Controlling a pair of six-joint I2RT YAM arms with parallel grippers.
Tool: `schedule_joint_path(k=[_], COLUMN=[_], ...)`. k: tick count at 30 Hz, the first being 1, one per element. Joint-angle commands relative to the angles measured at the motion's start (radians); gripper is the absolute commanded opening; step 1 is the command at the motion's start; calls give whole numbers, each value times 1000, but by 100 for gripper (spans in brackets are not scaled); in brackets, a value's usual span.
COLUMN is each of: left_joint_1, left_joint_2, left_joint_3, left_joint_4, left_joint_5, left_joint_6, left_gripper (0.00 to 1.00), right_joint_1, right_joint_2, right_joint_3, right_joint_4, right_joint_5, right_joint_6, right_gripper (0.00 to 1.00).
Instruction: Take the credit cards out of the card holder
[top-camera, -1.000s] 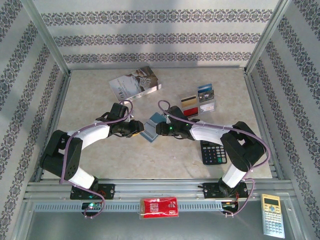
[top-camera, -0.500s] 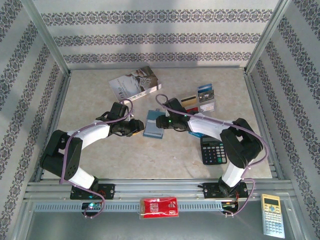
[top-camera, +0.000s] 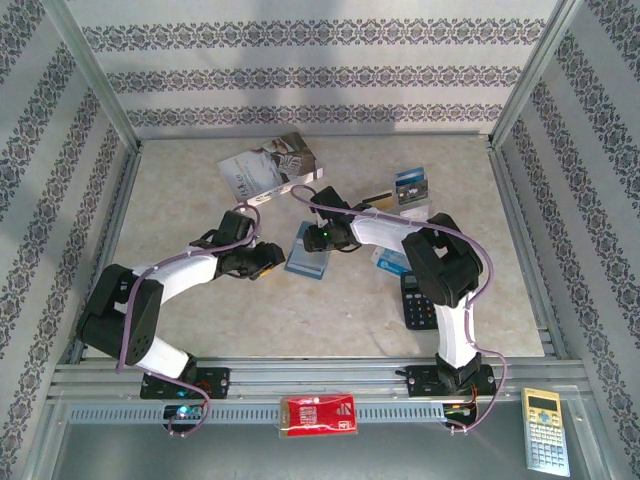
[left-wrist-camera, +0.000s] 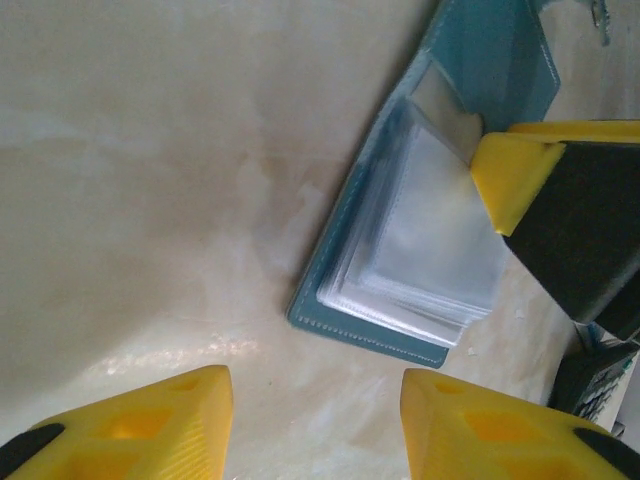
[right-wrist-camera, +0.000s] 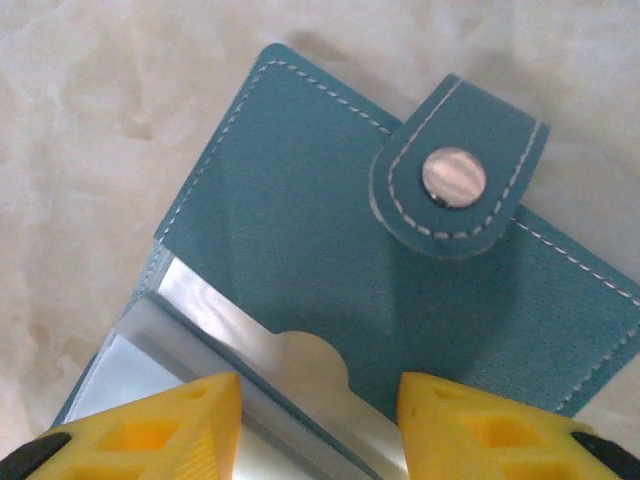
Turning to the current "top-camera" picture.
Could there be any blue card holder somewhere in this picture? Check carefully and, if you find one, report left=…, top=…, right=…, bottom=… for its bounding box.
left=283, top=219, right=331, bottom=279

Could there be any gold card black stripe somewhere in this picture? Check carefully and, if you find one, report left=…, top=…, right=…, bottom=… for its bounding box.
left=360, top=191, right=394, bottom=210

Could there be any clear acrylic card organizer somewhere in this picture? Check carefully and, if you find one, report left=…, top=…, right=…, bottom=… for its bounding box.
left=359, top=167, right=434, bottom=236

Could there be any white card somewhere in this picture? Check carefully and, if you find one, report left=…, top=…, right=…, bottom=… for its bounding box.
left=399, top=202, right=432, bottom=221

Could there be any dark printed card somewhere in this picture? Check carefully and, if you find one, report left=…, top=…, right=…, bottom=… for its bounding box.
left=397, top=179, right=430, bottom=205

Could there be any light blue card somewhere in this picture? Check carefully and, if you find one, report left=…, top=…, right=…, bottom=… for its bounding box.
left=394, top=167, right=425, bottom=187

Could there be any blue white flat packet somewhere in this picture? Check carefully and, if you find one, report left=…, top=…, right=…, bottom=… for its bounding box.
left=370, top=248, right=414, bottom=276

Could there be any paperback book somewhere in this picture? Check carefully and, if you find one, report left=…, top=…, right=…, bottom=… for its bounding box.
left=217, top=132, right=325, bottom=214

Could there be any black desk calculator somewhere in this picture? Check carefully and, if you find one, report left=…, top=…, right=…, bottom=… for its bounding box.
left=400, top=272, right=441, bottom=331

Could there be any red plastic pouch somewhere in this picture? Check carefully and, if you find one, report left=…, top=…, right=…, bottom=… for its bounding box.
left=278, top=393, right=360, bottom=440

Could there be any left controller board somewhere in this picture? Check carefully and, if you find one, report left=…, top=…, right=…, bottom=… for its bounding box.
left=163, top=403, right=207, bottom=421

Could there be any controller board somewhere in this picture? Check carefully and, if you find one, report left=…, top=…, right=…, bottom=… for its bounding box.
left=163, top=403, right=207, bottom=421
left=443, top=402, right=479, bottom=420

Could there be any right controller board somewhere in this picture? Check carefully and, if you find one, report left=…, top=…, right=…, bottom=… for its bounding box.
left=443, top=402, right=479, bottom=420

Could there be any gold scientific calculator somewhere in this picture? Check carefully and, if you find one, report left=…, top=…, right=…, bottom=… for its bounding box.
left=520, top=387, right=571, bottom=479

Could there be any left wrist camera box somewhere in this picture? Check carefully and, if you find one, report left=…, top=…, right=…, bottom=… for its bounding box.
left=218, top=209, right=257, bottom=245

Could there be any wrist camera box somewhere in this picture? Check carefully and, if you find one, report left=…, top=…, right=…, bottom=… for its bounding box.
left=218, top=209, right=257, bottom=245
left=309, top=187, right=352, bottom=225

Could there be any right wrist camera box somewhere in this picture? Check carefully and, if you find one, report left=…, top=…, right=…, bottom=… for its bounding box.
left=309, top=187, right=352, bottom=225

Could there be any aluminium front rail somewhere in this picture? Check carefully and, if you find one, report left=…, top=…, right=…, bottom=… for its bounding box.
left=47, top=355, right=591, bottom=404

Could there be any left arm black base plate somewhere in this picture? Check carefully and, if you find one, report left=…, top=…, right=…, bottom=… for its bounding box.
left=139, top=367, right=231, bottom=401

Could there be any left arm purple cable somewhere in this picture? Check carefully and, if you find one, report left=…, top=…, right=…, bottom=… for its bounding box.
left=114, top=203, right=264, bottom=437

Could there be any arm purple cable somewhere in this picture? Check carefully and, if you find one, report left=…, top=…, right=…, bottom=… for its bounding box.
left=114, top=203, right=264, bottom=437
left=291, top=185, right=510, bottom=434

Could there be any aluminium side rail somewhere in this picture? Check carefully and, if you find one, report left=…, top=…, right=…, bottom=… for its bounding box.
left=67, top=142, right=144, bottom=364
left=487, top=139, right=571, bottom=362

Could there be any slotted grey cable duct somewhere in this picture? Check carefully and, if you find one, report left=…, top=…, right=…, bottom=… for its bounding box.
left=67, top=403, right=449, bottom=425

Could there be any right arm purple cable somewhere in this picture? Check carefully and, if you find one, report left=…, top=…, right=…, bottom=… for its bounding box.
left=291, top=185, right=510, bottom=434

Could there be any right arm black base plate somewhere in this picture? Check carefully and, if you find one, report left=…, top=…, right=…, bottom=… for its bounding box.
left=407, top=363, right=499, bottom=399

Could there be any aluminium frame post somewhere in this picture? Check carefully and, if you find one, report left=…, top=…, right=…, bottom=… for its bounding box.
left=487, top=0, right=590, bottom=149
left=42, top=0, right=144, bottom=151

